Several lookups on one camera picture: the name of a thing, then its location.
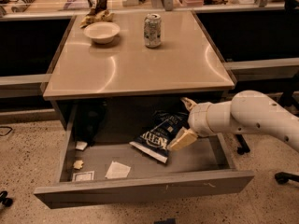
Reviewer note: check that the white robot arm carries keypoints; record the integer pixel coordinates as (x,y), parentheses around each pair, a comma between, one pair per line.
(248,112)

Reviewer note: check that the small yellow crumb piece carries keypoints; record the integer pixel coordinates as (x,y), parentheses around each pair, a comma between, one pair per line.
(77,165)

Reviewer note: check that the grey counter cabinet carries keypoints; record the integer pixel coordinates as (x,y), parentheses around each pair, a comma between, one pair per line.
(185,62)

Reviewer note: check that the white folded paper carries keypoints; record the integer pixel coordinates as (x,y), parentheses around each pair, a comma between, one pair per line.
(117,170)

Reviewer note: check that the black table leg with caster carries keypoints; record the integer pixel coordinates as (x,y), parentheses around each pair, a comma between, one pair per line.
(243,148)

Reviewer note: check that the blue chip bag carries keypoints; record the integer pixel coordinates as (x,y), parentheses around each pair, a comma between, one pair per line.
(155,141)

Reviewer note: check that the white ceramic bowl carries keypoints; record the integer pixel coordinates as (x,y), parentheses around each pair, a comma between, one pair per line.
(102,32)

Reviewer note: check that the black caster left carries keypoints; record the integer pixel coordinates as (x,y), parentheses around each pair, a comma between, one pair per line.
(4,200)

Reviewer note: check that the grey open drawer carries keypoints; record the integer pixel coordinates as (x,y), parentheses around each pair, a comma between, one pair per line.
(203,168)

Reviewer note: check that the small white paper scrap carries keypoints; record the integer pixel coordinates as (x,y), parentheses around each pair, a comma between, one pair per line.
(80,145)

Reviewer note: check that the green white soda can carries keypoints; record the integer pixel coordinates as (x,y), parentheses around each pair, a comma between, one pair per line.
(152,30)

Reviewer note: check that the small white card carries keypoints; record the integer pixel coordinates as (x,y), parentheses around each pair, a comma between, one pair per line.
(83,176)

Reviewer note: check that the black chair caster right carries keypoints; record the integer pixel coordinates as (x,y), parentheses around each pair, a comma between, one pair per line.
(283,178)

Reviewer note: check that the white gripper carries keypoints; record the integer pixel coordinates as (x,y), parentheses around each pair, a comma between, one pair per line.
(196,118)

